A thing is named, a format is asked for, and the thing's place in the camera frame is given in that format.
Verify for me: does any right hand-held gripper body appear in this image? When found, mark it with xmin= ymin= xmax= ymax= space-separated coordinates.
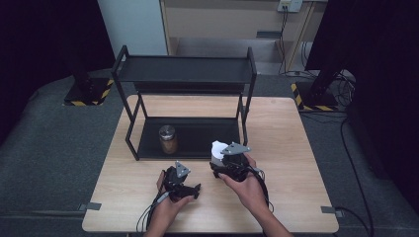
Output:
xmin=215 ymin=141 xmax=252 ymax=183

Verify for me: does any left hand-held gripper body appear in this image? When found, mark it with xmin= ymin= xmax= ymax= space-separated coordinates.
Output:
xmin=162 ymin=160 xmax=192 ymax=196

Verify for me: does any glass jar with white lid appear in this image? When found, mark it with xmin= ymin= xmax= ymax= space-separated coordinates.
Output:
xmin=209 ymin=140 xmax=231 ymax=168

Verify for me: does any glass jar with silver lid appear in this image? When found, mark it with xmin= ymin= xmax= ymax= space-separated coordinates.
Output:
xmin=158 ymin=124 xmax=180 ymax=155

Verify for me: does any black metal two-tier shelf rack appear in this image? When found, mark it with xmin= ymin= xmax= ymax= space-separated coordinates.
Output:
xmin=110 ymin=44 xmax=258 ymax=163

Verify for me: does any person's left hand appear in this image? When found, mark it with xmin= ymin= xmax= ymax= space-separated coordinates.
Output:
xmin=155 ymin=170 xmax=196 ymax=221

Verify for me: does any person's right hand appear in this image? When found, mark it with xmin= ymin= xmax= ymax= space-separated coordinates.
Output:
xmin=217 ymin=153 xmax=271 ymax=213

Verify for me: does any grey tape strip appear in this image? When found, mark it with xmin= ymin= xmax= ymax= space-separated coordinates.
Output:
xmin=78 ymin=201 xmax=103 ymax=212
xmin=320 ymin=205 xmax=346 ymax=218

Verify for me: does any black stand with striped base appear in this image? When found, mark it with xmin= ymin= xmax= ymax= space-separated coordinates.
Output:
xmin=290 ymin=65 xmax=344 ymax=113
xmin=62 ymin=48 xmax=116 ymax=108

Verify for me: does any light wooden cabinet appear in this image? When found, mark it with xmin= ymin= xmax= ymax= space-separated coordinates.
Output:
xmin=159 ymin=0 xmax=329 ymax=75

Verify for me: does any white panel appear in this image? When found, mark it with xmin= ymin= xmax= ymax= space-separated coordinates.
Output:
xmin=96 ymin=0 xmax=169 ymax=61

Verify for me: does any white power strip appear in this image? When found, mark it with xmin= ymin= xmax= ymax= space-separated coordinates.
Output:
xmin=277 ymin=0 xmax=303 ymax=14

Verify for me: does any black curtain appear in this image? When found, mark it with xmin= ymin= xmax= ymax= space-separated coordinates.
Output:
xmin=0 ymin=0 xmax=116 ymax=150
xmin=304 ymin=0 xmax=419 ymax=215

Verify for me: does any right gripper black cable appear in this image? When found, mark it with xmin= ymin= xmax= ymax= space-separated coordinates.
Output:
xmin=242 ymin=165 xmax=276 ymax=213

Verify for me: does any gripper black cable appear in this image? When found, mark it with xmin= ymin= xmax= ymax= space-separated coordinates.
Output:
xmin=242 ymin=165 xmax=276 ymax=213
xmin=135 ymin=190 xmax=173 ymax=235

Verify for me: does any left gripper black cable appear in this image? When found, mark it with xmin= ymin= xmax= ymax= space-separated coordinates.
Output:
xmin=135 ymin=190 xmax=173 ymax=235

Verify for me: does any long black floor cable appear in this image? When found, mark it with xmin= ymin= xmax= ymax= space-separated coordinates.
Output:
xmin=334 ymin=117 xmax=376 ymax=237

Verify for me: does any bundle of black cables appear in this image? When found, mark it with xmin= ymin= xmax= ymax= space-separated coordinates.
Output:
xmin=280 ymin=40 xmax=358 ymax=109

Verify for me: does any black power strip cable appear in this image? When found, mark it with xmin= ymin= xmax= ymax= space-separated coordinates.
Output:
xmin=278 ymin=6 xmax=290 ymax=75

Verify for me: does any grey metal bracket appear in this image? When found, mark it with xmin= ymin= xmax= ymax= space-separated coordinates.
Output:
xmin=255 ymin=31 xmax=283 ymax=40

